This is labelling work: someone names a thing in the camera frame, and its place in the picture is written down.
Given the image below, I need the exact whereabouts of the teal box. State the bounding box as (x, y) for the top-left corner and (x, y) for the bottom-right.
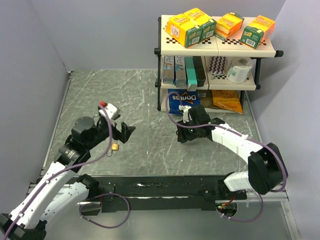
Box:
(184, 56), (198, 92)

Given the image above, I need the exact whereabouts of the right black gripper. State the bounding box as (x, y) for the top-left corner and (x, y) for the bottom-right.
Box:
(176, 117), (201, 144)

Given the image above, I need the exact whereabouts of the beige three tier shelf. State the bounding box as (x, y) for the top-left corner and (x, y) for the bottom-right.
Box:
(154, 15), (284, 112)

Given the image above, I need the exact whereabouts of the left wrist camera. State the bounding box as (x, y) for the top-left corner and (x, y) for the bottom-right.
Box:
(98, 101), (121, 121)

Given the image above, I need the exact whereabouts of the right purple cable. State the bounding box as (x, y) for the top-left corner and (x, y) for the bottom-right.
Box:
(165, 91), (289, 222)

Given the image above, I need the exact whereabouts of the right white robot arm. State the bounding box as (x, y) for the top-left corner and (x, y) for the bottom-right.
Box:
(176, 105), (289, 199)

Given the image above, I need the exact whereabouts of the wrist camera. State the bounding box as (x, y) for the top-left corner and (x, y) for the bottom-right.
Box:
(98, 101), (121, 121)
(178, 105), (192, 123)

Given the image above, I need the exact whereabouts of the yellow honey dijon bag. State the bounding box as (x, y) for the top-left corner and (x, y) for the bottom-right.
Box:
(211, 90), (243, 114)

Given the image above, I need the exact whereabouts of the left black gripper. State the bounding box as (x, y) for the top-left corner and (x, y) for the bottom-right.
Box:
(85, 113), (135, 150)

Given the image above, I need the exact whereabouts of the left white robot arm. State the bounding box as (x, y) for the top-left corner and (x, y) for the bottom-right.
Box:
(0, 116), (136, 240)

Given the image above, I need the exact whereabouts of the orange sponge pack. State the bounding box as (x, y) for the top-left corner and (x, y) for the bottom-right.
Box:
(215, 12), (245, 40)

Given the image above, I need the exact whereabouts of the small brass padlock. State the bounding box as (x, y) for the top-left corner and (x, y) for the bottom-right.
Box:
(106, 141), (119, 157)

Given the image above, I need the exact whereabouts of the blue Doritos bag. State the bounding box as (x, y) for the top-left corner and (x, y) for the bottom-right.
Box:
(168, 89), (200, 115)

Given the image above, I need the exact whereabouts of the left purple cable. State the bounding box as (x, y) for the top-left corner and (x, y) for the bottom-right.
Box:
(2, 103), (131, 240)

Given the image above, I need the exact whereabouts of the purple cable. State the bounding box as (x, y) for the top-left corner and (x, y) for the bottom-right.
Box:
(2, 103), (131, 240)
(165, 91), (289, 222)

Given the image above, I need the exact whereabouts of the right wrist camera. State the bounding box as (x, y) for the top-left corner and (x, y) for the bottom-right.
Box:
(178, 105), (192, 123)

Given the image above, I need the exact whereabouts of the yellow sponge box left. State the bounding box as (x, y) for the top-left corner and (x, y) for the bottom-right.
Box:
(165, 13), (203, 48)

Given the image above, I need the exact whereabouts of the black green box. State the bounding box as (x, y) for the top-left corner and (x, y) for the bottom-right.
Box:
(193, 56), (206, 87)

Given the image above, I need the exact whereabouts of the toilet paper roll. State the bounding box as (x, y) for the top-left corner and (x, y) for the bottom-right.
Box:
(226, 57), (253, 84)

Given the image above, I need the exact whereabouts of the purple zigzag sponge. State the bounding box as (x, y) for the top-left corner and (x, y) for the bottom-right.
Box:
(208, 56), (228, 76)

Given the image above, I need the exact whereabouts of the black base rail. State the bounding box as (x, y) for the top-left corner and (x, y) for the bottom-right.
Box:
(95, 175), (247, 213)

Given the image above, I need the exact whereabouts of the yellow sponge box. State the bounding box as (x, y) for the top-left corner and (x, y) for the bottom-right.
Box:
(183, 7), (217, 42)
(165, 13), (203, 48)

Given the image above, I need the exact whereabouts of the orange green sponge box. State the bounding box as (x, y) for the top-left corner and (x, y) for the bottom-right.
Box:
(240, 15), (276, 49)

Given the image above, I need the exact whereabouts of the brown snack bag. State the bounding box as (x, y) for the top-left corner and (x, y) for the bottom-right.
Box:
(197, 89), (214, 109)

